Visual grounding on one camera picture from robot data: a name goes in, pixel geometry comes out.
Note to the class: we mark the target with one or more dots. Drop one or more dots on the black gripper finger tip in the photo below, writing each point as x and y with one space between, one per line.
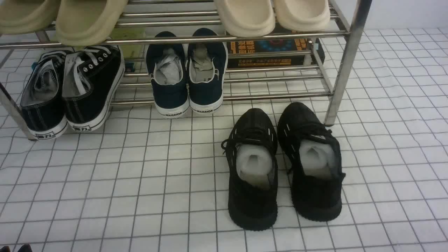
23 248

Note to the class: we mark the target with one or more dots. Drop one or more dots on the black canvas sneaker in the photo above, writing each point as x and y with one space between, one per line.
41 102
91 78

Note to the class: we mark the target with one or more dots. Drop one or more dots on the stainless steel shoe rack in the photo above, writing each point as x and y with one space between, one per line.
352 36

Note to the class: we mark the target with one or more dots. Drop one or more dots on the yellow-green paper box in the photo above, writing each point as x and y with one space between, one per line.
130 51

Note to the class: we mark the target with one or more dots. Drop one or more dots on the olive green slipper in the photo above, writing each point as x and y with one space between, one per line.
27 16
87 22

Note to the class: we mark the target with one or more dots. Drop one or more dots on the olive green slipper far left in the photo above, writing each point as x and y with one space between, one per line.
27 16

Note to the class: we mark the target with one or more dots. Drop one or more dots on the navy slip-on shoe left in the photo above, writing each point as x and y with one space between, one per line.
165 64

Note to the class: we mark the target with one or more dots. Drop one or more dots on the navy slip-on shoe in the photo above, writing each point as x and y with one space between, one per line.
165 64
206 67

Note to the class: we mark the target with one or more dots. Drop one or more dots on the black knit sneaker left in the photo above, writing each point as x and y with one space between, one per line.
250 151

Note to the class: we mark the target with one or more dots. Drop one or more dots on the black knit sneaker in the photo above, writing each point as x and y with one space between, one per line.
316 163
250 151

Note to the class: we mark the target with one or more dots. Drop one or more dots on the navy slip-on shoe right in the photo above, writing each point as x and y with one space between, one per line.
206 67

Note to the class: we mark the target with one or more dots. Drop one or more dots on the black knit sneaker right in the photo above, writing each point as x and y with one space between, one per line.
316 163

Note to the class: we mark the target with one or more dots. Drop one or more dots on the beige slipper left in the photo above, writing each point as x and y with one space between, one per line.
246 18

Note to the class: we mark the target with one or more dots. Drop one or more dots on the beige slipper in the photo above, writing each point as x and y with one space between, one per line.
303 15
246 18

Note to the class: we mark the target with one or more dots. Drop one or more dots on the black printed cardboard box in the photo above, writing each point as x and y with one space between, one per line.
267 53

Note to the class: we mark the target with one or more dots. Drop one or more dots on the beige slipper right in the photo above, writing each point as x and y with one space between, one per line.
303 15

